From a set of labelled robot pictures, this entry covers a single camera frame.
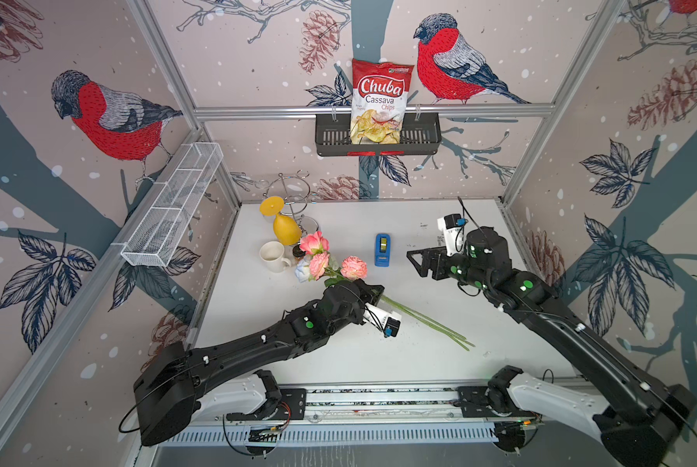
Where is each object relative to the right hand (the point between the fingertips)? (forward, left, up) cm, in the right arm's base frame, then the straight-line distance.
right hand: (418, 250), depth 72 cm
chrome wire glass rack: (+44, +44, -21) cm, 65 cm away
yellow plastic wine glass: (+15, +39, -12) cm, 44 cm away
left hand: (-4, +9, -6) cm, 11 cm away
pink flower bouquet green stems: (-3, +26, -3) cm, 26 cm away
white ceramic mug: (+13, +46, -22) cm, 52 cm away
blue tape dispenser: (+17, +7, -24) cm, 30 cm away
